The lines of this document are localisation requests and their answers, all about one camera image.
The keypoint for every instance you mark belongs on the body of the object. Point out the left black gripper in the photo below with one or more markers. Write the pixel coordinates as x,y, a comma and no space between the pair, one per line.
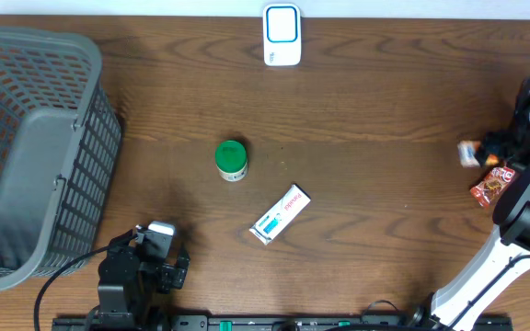
173,276

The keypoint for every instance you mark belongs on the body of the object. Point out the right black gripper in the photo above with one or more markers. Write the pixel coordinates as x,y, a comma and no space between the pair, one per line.
491,142

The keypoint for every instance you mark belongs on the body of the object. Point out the small orange snack packet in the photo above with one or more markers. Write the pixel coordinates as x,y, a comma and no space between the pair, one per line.
467,151

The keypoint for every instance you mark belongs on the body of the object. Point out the red Top chocolate bar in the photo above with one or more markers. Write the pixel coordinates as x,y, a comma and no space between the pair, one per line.
489,189

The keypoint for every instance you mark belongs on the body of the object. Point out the white Panadol medicine box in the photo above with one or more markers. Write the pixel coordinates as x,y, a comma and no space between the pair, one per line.
280,215

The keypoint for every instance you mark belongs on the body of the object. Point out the green lid white jar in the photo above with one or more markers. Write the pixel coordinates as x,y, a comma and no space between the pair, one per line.
231,160

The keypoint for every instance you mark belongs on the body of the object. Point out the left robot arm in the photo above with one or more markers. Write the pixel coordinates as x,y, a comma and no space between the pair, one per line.
117,307

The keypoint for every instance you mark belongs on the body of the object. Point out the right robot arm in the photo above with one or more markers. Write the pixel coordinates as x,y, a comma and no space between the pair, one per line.
506,254

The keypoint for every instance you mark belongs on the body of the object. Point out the white barcode scanner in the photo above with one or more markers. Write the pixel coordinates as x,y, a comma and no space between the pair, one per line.
282,37

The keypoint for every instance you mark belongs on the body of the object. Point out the grey plastic mesh basket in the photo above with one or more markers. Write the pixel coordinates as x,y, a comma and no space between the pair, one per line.
59,142

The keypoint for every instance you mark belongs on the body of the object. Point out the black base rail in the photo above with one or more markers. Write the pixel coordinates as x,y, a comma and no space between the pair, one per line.
206,323

